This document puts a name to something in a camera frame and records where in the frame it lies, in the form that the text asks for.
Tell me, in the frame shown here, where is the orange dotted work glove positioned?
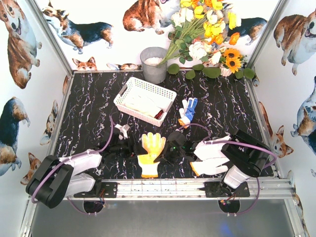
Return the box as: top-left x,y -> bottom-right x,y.
137,132 -> 166,178

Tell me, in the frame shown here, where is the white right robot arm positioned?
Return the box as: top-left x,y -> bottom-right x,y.
154,130 -> 273,189

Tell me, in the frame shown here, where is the aluminium front rail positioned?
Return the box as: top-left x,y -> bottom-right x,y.
74,179 -> 296,199

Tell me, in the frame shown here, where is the grey metal bucket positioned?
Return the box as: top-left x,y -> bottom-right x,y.
140,47 -> 167,84

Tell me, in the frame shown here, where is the white cotton glove orange cuff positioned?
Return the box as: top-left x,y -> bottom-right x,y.
190,158 -> 229,176

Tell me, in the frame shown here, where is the cream knit glove red cuff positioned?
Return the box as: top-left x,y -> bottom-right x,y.
142,108 -> 164,119

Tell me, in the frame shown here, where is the artificial flower bouquet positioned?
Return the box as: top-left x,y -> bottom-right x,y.
159,0 -> 264,79

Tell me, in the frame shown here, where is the blue dotted work glove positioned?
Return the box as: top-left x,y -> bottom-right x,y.
178,97 -> 198,128

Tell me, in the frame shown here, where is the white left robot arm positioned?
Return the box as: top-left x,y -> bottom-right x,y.
26,125 -> 146,208

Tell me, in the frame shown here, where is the white plastic storage basket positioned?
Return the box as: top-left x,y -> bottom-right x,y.
114,77 -> 177,127

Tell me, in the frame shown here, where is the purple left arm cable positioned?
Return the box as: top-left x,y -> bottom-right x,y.
31,115 -> 116,204

